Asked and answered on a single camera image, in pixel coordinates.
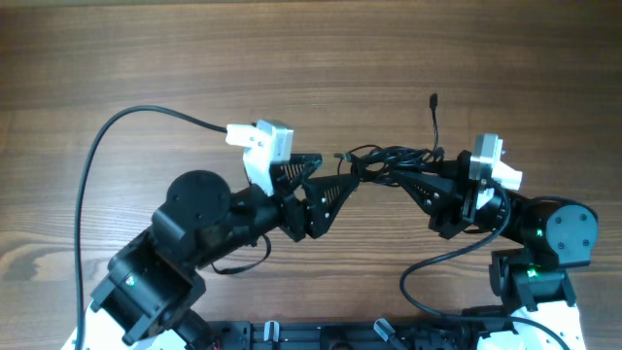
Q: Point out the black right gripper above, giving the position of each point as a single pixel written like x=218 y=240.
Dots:
x=452 y=200

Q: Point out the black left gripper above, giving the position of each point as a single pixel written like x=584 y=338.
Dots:
x=313 y=218

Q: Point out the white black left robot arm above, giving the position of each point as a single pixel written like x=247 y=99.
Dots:
x=146 y=298

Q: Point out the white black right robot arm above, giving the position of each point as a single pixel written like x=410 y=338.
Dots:
x=538 y=301

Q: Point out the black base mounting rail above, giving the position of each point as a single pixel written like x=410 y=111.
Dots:
x=273 y=335

